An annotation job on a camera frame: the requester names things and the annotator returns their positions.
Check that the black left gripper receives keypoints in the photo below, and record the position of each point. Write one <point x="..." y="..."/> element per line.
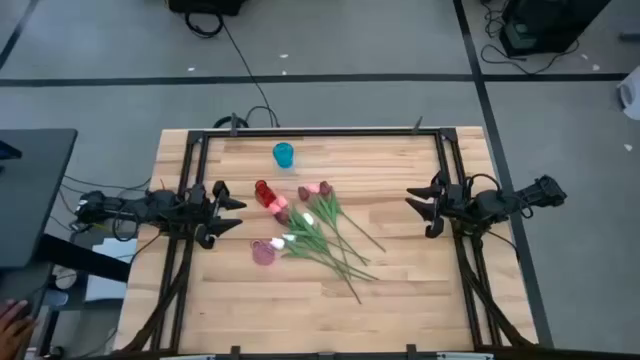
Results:
<point x="200" y="210"/>

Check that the dark grey desk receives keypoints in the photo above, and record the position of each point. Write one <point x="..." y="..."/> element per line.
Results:
<point x="35" y="200"/>

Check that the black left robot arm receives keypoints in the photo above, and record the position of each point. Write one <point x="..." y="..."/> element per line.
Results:
<point x="155" y="205"/>

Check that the dark red artificial tulip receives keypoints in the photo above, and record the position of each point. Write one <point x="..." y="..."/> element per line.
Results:
<point x="303" y="193"/>
<point x="283" y="216"/>
<point x="325" y="188"/>

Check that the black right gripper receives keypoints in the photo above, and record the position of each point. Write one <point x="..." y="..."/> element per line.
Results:
<point x="456" y="200"/>

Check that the pink tulip with green leaves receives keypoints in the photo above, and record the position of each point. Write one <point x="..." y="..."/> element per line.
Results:
<point x="289" y="237"/>

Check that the black floor box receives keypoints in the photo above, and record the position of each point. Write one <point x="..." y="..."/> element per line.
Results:
<point x="205" y="5"/>

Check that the pink glass vase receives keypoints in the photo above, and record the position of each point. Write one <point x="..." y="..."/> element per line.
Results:
<point x="263" y="253"/>

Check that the person's hand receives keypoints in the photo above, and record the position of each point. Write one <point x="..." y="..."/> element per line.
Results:
<point x="12" y="330"/>

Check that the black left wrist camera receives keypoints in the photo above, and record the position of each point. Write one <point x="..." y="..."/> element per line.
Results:
<point x="205" y="239"/>

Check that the dark blue desk device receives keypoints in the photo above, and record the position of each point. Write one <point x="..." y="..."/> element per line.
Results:
<point x="9" y="151"/>

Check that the black equipment cabinet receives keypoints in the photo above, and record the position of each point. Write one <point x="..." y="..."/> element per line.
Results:
<point x="545" y="25"/>

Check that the black desk crossbar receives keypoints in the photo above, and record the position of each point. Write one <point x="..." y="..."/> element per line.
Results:
<point x="85" y="257"/>

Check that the white plastic object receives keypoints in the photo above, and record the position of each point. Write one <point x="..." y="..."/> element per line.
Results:
<point x="631" y="95"/>

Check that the red glass vase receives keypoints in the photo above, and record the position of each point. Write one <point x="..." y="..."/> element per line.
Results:
<point x="264" y="194"/>

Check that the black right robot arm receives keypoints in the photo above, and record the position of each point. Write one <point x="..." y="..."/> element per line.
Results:
<point x="500" y="202"/>

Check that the white artificial tulip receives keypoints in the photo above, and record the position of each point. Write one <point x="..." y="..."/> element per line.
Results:
<point x="277" y="243"/>
<point x="308" y="218"/>

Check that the bunch of artificial tulips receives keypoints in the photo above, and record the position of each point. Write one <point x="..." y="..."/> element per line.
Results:
<point x="274" y="209"/>

